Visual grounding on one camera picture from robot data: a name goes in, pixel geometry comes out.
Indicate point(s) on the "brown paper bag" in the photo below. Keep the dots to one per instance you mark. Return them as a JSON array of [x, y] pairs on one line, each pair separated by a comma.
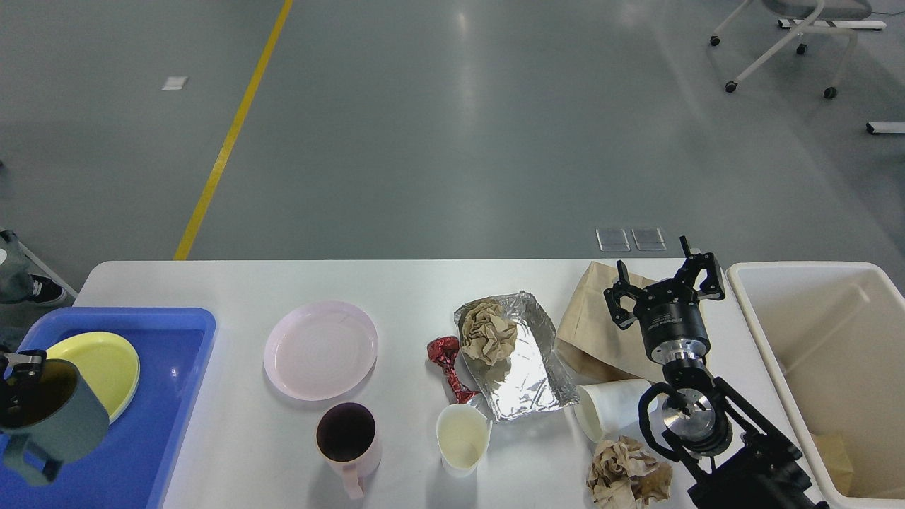
[[596, 347]]

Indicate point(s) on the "grey-green mug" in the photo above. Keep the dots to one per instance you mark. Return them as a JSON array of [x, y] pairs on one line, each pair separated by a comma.
[[63, 423]]

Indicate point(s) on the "left floor socket plate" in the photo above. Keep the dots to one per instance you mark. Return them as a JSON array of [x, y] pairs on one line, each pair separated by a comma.
[[613, 240]]

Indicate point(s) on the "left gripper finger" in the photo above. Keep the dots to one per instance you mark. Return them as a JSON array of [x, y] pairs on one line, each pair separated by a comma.
[[21, 374]]

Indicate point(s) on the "pink mug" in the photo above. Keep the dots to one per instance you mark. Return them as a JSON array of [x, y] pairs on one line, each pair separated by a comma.
[[348, 440]]

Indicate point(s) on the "red foil wrapper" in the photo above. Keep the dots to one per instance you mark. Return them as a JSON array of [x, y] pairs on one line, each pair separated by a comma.
[[443, 352]]

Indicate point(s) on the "aluminium foil tray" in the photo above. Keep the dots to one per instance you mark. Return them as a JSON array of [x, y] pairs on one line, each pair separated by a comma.
[[533, 379]]

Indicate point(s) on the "white office chair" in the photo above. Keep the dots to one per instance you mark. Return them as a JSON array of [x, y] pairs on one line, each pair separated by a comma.
[[808, 12]]

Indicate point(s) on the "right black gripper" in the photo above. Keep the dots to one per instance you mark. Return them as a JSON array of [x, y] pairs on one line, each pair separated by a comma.
[[668, 312]]

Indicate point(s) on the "crumpled brown paper ball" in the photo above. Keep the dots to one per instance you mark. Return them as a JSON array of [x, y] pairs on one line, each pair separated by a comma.
[[624, 473]]

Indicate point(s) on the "blue plastic tray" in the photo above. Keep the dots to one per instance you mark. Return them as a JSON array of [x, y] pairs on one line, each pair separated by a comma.
[[133, 464]]

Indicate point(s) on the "white bar behind chair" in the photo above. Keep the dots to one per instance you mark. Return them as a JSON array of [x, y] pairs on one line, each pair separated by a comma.
[[863, 25]]

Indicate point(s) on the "crumpled brown paper in foil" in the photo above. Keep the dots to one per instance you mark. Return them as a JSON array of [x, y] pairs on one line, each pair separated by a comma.
[[487, 335]]

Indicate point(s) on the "yellow plate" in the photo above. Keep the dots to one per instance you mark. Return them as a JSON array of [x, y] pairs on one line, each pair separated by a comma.
[[109, 364]]

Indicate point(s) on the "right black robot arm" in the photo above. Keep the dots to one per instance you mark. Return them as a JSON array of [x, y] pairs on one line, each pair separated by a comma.
[[736, 456]]

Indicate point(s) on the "pink plate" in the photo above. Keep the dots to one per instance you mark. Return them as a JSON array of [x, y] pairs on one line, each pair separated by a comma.
[[320, 350]]

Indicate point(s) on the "white floor bar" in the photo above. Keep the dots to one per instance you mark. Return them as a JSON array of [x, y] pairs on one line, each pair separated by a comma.
[[884, 128]]

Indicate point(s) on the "brown paper in bin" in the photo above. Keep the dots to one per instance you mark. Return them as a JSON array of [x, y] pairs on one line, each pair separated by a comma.
[[833, 453]]

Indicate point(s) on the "person's shoe and leg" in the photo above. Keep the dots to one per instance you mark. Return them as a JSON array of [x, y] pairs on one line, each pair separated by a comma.
[[18, 285]]

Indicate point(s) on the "right floor socket plate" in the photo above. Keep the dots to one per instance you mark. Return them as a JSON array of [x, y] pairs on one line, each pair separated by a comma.
[[649, 239]]

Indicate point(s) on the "cream cup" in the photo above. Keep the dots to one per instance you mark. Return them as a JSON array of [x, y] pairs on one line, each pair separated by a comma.
[[462, 434]]

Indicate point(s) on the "floor socket plate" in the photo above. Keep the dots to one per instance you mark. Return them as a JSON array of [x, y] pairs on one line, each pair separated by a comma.
[[649, 239], [613, 240]]

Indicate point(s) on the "white plastic bin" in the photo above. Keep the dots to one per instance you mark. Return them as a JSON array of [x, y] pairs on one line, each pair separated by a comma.
[[831, 337]]

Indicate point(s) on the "white paper cup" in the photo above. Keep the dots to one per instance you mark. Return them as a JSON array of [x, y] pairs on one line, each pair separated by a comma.
[[605, 408]]

